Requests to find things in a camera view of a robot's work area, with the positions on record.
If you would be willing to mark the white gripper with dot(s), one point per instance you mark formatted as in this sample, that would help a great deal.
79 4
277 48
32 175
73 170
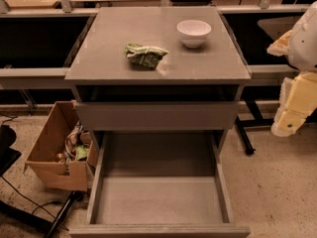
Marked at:
305 44

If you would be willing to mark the green jalapeno chip bag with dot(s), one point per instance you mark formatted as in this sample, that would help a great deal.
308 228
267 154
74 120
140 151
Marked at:
147 56

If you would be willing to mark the grey drawer cabinet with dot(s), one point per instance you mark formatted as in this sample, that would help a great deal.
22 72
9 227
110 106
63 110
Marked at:
101 72

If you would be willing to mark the open grey middle drawer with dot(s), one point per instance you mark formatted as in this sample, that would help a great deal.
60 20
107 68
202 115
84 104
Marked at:
159 185

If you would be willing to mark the closed grey top drawer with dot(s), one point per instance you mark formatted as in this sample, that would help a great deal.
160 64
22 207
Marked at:
157 116

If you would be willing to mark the white ceramic bowl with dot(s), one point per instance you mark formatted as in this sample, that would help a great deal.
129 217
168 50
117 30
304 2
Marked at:
193 33

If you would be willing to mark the green wrapper in box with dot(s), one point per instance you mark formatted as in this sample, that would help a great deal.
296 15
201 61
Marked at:
80 153

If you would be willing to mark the brown cardboard box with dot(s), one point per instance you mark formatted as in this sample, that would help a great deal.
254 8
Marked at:
47 158

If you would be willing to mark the black chair base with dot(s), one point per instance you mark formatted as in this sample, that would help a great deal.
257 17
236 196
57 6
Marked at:
8 156

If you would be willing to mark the black table leg frame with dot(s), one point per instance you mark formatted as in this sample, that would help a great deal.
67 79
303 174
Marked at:
250 96

